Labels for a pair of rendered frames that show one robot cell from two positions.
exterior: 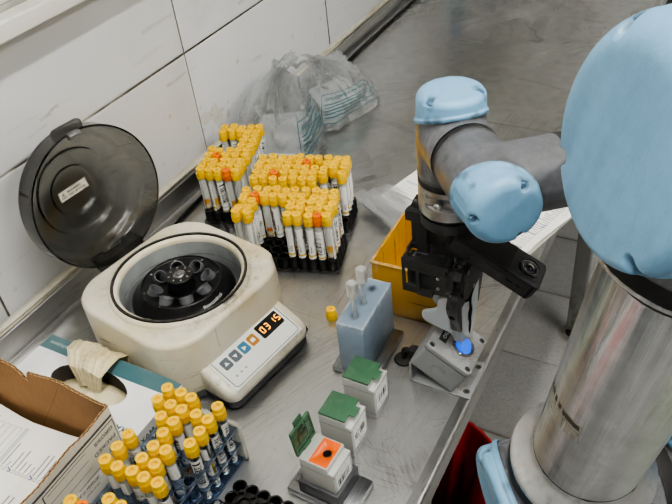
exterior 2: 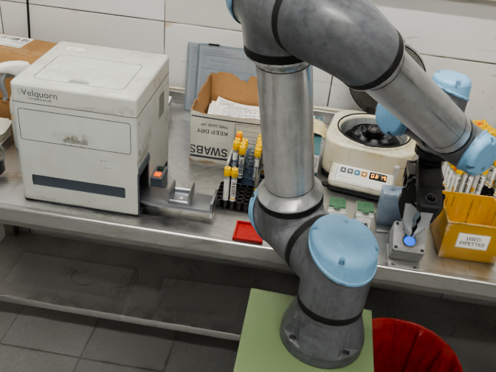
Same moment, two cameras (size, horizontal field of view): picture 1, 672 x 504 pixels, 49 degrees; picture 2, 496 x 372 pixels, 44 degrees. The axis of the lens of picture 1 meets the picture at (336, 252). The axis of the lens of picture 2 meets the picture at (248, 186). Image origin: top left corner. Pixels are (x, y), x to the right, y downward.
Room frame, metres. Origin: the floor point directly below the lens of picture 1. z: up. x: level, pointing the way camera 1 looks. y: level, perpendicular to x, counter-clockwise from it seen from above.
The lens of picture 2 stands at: (-0.13, -0.95, 1.71)
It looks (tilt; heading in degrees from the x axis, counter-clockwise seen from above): 32 degrees down; 63
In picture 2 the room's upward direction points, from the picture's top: 6 degrees clockwise
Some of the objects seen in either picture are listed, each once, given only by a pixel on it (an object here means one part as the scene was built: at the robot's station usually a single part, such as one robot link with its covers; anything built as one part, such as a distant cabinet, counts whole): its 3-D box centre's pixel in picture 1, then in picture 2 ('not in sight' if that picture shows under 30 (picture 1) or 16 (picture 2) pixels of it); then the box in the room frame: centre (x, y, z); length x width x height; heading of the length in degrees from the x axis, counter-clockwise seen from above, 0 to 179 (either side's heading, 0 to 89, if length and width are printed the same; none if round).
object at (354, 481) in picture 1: (329, 481); not in sight; (0.53, 0.04, 0.89); 0.09 x 0.05 x 0.04; 56
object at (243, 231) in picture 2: not in sight; (249, 232); (0.40, 0.05, 0.88); 0.07 x 0.07 x 0.01; 58
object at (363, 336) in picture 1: (366, 328); (399, 209); (0.75, -0.03, 0.92); 0.10 x 0.07 x 0.10; 150
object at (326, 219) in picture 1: (329, 241); (455, 184); (0.95, 0.01, 0.93); 0.02 x 0.02 x 0.11
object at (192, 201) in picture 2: not in sight; (172, 195); (0.26, 0.19, 0.92); 0.21 x 0.07 x 0.05; 148
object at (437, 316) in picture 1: (444, 319); (407, 213); (0.68, -0.13, 0.99); 0.06 x 0.03 x 0.09; 57
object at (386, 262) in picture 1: (428, 269); (466, 226); (0.86, -0.14, 0.92); 0.13 x 0.13 x 0.10; 59
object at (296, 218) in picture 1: (300, 240); (447, 174); (0.96, 0.06, 0.93); 0.02 x 0.02 x 0.11
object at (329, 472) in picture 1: (326, 468); not in sight; (0.53, 0.04, 0.92); 0.05 x 0.04 x 0.06; 56
